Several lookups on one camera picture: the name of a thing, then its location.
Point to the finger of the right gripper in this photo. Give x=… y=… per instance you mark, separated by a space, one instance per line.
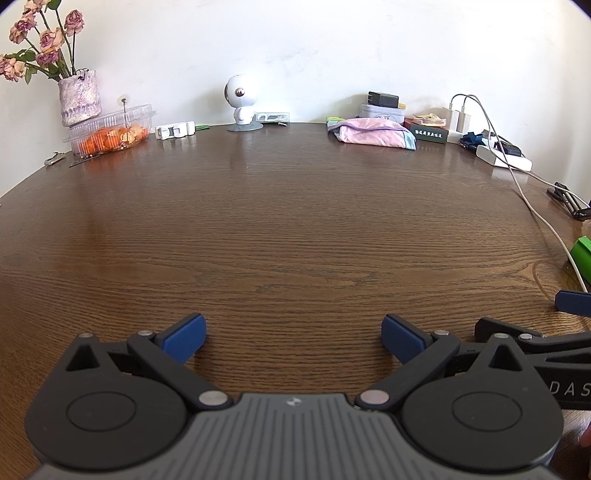
x=573 y=302
x=533 y=342

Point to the snack packet on box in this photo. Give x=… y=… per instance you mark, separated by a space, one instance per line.
x=429 y=120

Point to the white clip gadget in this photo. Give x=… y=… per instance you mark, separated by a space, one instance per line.
x=175 y=130

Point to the white power strip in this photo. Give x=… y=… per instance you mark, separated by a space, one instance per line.
x=496 y=158

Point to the black power adapter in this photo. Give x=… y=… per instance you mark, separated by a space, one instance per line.
x=383 y=100

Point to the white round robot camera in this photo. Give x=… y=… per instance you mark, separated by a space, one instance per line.
x=241 y=96

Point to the white wall charger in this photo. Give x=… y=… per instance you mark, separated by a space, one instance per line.
x=457 y=121

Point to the dark green labelled box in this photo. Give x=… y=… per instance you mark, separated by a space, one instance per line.
x=427 y=133

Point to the clear box of oranges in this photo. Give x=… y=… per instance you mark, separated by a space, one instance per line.
x=111 y=132

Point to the pink blue mesh vest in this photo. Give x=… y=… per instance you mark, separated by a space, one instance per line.
x=372 y=132

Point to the white flat remote device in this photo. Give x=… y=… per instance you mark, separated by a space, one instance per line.
x=273 y=117

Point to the black binder clips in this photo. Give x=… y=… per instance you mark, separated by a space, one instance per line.
x=577 y=208

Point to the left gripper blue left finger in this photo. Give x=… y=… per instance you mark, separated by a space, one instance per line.
x=162 y=357

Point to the green object at edge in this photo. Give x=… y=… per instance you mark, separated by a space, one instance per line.
x=581 y=254

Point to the white illustrated tin box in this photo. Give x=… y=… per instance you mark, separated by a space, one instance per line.
x=388 y=113

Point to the dried pink flower bouquet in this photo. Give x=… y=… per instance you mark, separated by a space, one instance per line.
x=47 y=43

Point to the lavender textured vase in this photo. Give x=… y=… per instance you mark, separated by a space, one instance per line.
x=79 y=97

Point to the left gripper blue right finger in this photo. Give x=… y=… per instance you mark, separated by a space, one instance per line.
x=423 y=356

